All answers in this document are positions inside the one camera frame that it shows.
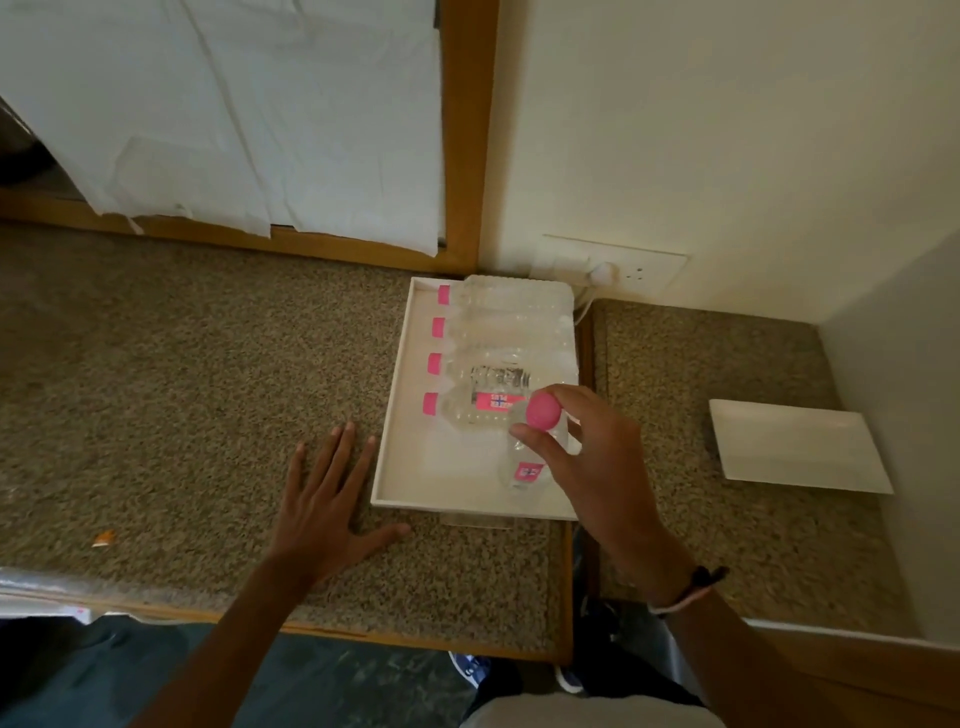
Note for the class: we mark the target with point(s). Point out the white plug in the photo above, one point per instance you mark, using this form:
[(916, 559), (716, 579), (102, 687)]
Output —
[(602, 274)]

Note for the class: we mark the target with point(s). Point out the white rectangular tray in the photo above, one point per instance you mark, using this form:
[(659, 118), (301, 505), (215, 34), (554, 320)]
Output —
[(435, 472)]

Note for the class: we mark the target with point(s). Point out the person's right middle finger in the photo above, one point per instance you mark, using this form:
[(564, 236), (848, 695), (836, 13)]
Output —
[(574, 431)]

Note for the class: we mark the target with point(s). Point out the clear bottle with pink cap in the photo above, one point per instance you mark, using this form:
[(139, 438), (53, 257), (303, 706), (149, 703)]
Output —
[(469, 409), (525, 469), (487, 364), (502, 330), (510, 294)]

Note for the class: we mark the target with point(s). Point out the white wall socket plate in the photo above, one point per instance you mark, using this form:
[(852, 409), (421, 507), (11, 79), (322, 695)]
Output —
[(652, 270)]

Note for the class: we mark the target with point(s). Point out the person's left thumb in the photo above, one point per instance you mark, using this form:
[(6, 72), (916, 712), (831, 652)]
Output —
[(382, 536)]

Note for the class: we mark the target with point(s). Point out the white rectangular plate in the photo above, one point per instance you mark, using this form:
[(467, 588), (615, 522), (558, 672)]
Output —
[(799, 446)]

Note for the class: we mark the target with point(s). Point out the small orange scrap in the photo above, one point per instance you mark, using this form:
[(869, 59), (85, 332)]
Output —
[(104, 538)]

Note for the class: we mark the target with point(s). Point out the black and white wristband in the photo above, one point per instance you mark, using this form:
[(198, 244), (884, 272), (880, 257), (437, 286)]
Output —
[(694, 590)]

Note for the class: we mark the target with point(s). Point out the blue shoe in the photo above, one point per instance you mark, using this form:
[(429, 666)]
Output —
[(469, 667), (568, 680)]

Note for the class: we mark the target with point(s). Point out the person's left middle finger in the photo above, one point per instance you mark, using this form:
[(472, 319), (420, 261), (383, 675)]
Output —
[(341, 461)]

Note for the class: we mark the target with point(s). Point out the person's left little finger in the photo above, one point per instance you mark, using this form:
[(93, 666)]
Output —
[(297, 472)]

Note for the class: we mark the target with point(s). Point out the wooden frame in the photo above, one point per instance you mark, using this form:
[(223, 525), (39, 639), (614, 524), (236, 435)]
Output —
[(469, 135)]

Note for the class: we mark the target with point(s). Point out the dark trousers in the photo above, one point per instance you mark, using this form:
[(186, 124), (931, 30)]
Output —
[(622, 660)]

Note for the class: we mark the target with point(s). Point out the person's right forearm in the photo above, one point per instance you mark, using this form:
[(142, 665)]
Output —
[(742, 667)]

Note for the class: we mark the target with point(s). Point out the person's left forearm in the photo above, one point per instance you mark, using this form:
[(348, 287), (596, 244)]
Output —
[(225, 652)]

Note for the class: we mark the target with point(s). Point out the person's right hand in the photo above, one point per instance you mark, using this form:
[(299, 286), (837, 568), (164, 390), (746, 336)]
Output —
[(607, 480)]

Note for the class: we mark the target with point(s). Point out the white paper sheet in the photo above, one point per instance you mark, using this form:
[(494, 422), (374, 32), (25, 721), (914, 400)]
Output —
[(262, 105)]

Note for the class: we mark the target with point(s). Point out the white shirt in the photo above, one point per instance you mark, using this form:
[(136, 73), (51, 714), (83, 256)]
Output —
[(592, 712)]

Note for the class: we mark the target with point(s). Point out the person's left hand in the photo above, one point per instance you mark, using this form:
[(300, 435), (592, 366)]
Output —
[(319, 525)]

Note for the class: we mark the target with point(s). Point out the person's right thumb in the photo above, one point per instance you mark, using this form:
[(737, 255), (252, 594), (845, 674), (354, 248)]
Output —
[(534, 448)]

